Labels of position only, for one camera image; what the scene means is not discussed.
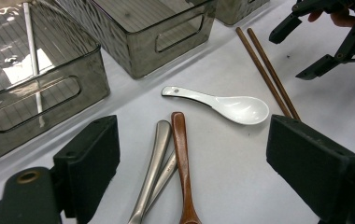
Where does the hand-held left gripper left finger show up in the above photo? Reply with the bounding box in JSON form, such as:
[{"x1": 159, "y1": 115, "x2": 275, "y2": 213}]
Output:
[{"x1": 53, "y1": 115, "x2": 121, "y2": 224}]

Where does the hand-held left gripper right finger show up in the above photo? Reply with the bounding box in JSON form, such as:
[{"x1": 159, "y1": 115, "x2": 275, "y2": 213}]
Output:
[{"x1": 265, "y1": 114, "x2": 355, "y2": 223}]

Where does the brown wooden chopstick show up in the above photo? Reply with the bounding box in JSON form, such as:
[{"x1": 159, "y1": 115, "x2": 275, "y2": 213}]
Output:
[
  {"x1": 247, "y1": 27, "x2": 301, "y2": 120},
  {"x1": 234, "y1": 26, "x2": 293, "y2": 119}
]

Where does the smoky clear plastic bin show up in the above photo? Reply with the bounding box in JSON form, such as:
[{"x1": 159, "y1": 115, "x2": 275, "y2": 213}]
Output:
[
  {"x1": 53, "y1": 0, "x2": 219, "y2": 79},
  {"x1": 214, "y1": 0, "x2": 272, "y2": 26},
  {"x1": 0, "y1": 0, "x2": 111, "y2": 164}
]

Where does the stainless steel utensil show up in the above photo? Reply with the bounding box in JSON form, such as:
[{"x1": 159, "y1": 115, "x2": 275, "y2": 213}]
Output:
[
  {"x1": 128, "y1": 119, "x2": 173, "y2": 224},
  {"x1": 142, "y1": 151, "x2": 178, "y2": 218}
]

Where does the white ceramic spoon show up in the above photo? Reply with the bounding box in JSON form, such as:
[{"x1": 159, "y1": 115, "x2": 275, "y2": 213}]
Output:
[{"x1": 161, "y1": 86, "x2": 270, "y2": 126}]

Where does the brown wooden spoon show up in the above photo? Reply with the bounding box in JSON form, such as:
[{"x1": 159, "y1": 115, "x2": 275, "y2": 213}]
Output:
[{"x1": 170, "y1": 111, "x2": 203, "y2": 224}]

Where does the white chopstick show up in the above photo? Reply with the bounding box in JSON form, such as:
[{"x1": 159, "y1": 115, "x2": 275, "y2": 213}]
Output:
[{"x1": 22, "y1": 2, "x2": 46, "y2": 129}]

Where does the white table sheet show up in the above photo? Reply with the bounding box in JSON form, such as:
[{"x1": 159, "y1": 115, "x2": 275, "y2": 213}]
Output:
[{"x1": 0, "y1": 0, "x2": 355, "y2": 224}]

